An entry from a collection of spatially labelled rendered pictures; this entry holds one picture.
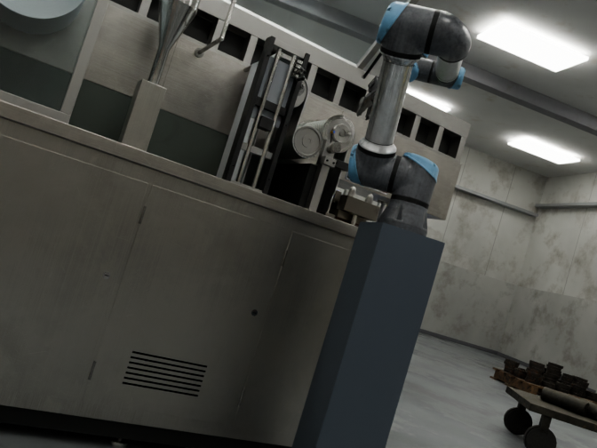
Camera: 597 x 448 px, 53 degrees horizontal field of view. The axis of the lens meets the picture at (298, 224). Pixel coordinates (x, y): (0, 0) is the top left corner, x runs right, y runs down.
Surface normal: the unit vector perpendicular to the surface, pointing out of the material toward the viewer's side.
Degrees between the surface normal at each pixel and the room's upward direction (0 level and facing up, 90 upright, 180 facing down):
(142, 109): 90
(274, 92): 90
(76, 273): 90
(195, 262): 90
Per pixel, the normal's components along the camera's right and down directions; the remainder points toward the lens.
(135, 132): 0.43, 0.08
